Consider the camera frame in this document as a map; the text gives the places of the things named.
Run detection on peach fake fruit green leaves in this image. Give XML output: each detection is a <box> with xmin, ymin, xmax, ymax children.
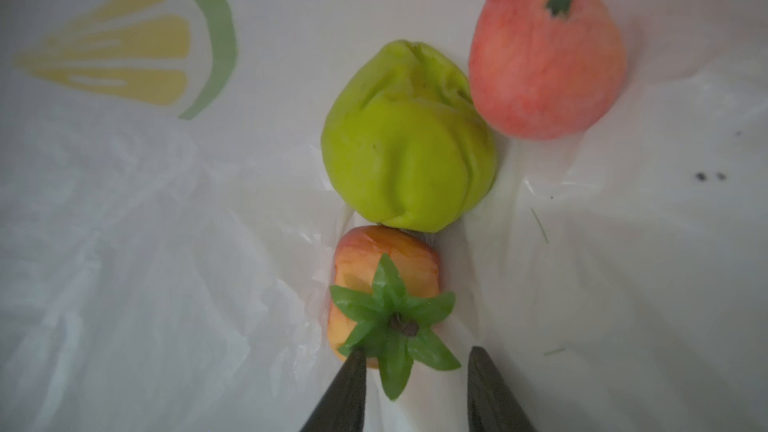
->
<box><xmin>328</xmin><ymin>225</ymin><xmax>461</xmax><ymax>401</ymax></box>

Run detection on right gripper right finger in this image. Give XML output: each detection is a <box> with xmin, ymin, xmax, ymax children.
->
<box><xmin>467</xmin><ymin>346</ymin><xmax>536</xmax><ymax>432</ymax></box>

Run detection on red fake apple green stem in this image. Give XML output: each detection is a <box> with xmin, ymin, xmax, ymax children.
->
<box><xmin>469</xmin><ymin>0</ymin><xmax>628</xmax><ymax>140</ymax></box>

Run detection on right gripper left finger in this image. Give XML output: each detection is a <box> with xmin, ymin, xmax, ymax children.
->
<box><xmin>300</xmin><ymin>347</ymin><xmax>367</xmax><ymax>432</ymax></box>

